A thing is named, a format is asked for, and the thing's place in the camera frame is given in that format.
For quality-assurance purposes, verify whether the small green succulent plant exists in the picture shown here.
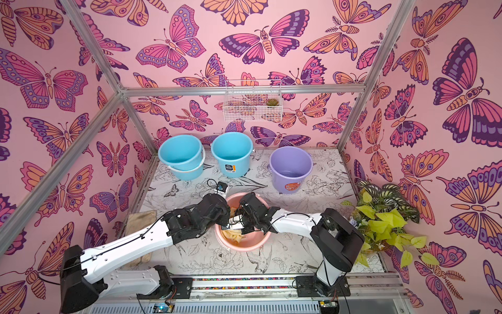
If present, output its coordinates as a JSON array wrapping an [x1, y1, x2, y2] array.
[[266, 99, 279, 107]]

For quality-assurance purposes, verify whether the green leafy potted plant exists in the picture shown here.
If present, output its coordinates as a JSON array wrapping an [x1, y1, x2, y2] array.
[[343, 180, 427, 270]]

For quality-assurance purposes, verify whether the beige worn cloth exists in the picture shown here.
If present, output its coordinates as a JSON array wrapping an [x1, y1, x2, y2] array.
[[123, 209, 158, 268]]

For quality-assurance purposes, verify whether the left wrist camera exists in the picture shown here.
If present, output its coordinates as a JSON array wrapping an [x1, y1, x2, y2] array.
[[216, 181, 229, 194]]

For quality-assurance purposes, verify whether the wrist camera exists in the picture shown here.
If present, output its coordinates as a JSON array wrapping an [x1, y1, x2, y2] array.
[[216, 181, 229, 194], [221, 222, 244, 230]]

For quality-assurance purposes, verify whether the yellow microfiber cloth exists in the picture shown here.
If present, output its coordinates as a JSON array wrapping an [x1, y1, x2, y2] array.
[[222, 208, 243, 244]]

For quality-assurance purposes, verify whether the pink plastic bucket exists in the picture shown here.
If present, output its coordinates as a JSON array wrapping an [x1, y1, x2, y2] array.
[[214, 192, 271, 252]]

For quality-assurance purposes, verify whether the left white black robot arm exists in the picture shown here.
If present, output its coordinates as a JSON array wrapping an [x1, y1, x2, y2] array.
[[60, 194, 231, 313]]

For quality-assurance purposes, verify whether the left blue bucket white handle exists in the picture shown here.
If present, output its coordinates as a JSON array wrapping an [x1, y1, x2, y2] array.
[[158, 135, 206, 181]]

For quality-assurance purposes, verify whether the white wire wall basket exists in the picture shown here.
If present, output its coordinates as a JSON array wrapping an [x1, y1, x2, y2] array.
[[222, 78, 284, 123]]

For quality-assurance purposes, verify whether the purple plastic bucket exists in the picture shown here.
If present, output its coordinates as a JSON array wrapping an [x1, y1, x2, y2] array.
[[269, 147, 313, 194]]

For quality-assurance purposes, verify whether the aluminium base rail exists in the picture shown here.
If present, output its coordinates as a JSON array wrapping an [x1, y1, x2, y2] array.
[[84, 273, 414, 313]]

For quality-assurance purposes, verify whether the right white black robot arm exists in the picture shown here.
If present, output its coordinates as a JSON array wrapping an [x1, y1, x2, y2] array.
[[228, 192, 364, 296]]

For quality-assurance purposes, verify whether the right blue bucket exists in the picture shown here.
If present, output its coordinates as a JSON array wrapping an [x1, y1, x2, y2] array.
[[210, 132, 254, 178]]

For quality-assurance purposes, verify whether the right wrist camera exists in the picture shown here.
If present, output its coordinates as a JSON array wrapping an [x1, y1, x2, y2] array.
[[221, 222, 244, 230]]

